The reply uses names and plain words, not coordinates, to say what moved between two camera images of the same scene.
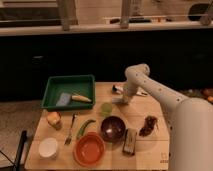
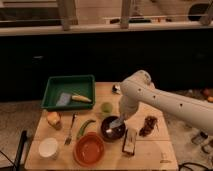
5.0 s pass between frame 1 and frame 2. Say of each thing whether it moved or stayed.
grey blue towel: moved
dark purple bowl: stayed
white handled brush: stayed
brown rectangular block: stayed
